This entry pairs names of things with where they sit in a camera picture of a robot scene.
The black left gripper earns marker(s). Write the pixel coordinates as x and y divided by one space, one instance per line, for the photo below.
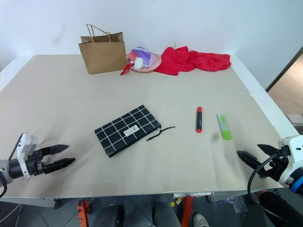
35 164

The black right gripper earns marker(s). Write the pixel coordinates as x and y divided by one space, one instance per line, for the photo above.
281 163

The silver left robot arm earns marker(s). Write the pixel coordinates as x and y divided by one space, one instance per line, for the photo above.
13 169

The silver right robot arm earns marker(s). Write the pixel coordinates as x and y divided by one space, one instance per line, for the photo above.
298 185

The black grid pencil pouch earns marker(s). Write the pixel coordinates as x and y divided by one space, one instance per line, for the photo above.
125 130

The green highlighter pen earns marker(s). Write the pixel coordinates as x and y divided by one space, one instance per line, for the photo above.
224 127

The orange metal stand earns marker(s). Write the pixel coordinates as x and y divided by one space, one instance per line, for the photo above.
82 212
187 210

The black marker with red caps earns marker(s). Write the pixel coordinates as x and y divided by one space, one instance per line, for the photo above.
198 119

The grey shoe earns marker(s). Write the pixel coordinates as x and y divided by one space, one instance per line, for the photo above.
200 220

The beige table cover sheet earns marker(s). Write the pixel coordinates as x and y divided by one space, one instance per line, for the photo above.
151 165

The small yellow ball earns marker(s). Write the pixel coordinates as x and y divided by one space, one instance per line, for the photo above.
173 203

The brown paper bag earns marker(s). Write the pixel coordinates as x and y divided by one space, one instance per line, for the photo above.
104 56

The dark rounded shape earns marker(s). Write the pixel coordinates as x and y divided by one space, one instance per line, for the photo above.
165 215

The red cloth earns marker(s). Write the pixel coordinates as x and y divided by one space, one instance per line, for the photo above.
189 60

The white round pouch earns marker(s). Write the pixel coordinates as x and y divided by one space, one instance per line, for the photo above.
139 63

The purple and white cloth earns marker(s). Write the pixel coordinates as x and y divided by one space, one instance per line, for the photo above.
142 54

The pink plate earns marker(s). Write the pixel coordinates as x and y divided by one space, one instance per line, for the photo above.
154 63

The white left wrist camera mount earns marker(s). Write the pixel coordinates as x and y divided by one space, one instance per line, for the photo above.
23 151

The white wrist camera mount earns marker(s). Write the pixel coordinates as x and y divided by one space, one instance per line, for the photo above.
23 151
296 147

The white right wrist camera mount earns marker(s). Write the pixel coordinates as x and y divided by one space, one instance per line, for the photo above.
296 147

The grey metal table frame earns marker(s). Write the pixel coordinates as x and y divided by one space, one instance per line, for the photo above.
30 202

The dark door frame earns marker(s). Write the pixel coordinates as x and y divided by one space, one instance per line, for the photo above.
282 69

